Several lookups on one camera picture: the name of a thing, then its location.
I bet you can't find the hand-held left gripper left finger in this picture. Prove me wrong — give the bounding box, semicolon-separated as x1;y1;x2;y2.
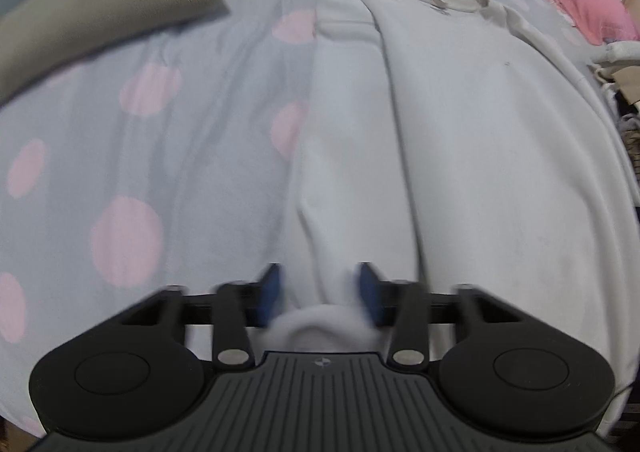
120;262;286;374

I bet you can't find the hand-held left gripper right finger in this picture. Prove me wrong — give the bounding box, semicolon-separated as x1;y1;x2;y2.
352;262;522;374

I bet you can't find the white sweatshirt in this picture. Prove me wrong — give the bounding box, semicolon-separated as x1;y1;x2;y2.
272;0;640;438

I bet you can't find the grey pink-dotted bed sheet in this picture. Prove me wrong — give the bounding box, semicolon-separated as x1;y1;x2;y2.
0;0;640;439

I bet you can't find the beige garment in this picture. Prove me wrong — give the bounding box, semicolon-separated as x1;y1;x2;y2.
0;0;232;105

